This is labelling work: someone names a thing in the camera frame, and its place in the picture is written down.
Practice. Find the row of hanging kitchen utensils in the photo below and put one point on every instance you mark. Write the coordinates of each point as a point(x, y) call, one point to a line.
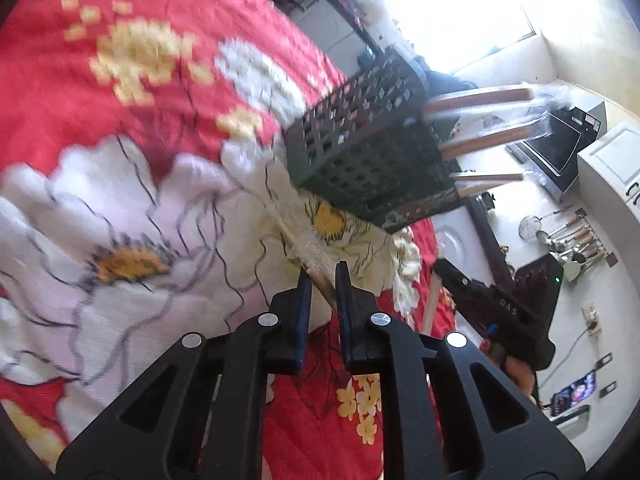
point(570, 245)

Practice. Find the chopstick pair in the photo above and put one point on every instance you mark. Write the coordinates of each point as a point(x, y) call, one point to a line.
point(312, 265)
point(430, 305)

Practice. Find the white upper cabinet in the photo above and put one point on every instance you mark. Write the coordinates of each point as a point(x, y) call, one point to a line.
point(610, 160)

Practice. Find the phone with lit screen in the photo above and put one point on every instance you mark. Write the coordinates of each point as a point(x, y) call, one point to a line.
point(575, 392)

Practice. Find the white wall socket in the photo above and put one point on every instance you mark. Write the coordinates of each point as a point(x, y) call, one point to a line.
point(591, 316)

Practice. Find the person's right hand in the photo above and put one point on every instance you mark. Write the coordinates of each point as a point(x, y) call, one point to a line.
point(520, 377)

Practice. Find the kitchen window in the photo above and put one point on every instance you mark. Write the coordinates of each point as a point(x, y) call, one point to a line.
point(450, 10)

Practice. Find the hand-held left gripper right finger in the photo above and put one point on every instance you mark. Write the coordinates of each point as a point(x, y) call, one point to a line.
point(345, 310)

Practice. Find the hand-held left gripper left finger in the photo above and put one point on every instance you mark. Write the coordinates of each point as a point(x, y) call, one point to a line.
point(301, 310)

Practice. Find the red floral tablecloth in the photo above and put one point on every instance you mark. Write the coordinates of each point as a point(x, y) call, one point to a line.
point(75, 60)

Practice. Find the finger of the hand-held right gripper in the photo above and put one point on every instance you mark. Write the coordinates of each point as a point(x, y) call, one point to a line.
point(460, 280)

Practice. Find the white base cabinets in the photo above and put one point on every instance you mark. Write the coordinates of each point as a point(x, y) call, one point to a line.
point(460, 240)

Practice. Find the black microwave oven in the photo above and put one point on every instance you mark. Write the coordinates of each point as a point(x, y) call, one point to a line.
point(565, 140)

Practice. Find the dark green utensil basket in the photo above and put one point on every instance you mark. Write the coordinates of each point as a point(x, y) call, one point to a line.
point(360, 150)

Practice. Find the bunch of bamboo chopsticks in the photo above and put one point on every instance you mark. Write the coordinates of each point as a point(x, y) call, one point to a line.
point(480, 97)

